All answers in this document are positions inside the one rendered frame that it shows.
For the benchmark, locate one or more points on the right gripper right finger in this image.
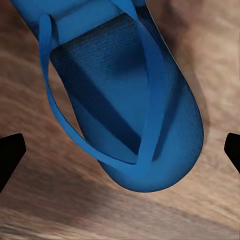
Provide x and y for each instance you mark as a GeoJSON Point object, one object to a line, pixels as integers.
{"type": "Point", "coordinates": [232, 149]}

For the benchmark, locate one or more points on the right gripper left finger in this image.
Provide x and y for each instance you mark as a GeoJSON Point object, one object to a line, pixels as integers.
{"type": "Point", "coordinates": [12, 149]}

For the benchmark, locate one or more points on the sandal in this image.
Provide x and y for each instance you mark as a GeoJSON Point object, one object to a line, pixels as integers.
{"type": "Point", "coordinates": [134, 106]}

